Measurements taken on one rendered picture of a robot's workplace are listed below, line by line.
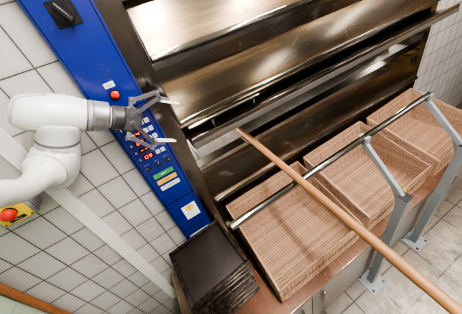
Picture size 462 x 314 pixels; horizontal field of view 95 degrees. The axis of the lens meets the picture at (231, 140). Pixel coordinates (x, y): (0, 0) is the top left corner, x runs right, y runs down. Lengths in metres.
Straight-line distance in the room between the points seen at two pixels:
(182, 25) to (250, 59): 0.33
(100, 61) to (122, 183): 0.49
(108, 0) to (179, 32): 0.21
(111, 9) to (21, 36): 0.24
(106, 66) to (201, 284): 0.91
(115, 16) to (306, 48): 0.82
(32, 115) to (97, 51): 0.26
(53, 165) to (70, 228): 0.47
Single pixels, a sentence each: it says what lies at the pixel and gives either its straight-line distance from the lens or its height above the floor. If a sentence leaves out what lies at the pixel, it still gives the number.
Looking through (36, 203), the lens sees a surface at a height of 1.43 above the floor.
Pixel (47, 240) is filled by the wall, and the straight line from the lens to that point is 1.18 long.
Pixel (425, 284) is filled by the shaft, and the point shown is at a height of 1.20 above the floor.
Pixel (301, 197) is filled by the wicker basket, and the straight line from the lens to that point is 1.58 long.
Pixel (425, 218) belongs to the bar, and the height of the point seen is 0.33.
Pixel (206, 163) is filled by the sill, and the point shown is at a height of 1.18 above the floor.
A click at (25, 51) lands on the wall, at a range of 0.84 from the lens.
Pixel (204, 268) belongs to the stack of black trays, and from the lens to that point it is 1.11.
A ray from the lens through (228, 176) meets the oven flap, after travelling 1.20.
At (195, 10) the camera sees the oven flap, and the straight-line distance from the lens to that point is 0.88.
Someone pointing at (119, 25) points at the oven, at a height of 1.83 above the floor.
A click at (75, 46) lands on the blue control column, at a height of 1.82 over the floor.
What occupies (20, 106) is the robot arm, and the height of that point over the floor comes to 1.75.
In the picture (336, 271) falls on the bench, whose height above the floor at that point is 0.58.
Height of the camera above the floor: 1.87
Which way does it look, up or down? 36 degrees down
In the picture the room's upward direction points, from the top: 17 degrees counter-clockwise
